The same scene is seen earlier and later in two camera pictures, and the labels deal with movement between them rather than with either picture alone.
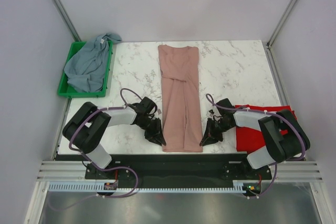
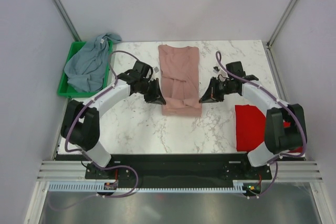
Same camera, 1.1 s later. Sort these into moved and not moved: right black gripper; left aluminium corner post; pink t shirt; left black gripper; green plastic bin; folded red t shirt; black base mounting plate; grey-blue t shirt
Moved: left black gripper; right black gripper; pink t shirt
Not moved: folded red t shirt; black base mounting plate; green plastic bin; left aluminium corner post; grey-blue t shirt
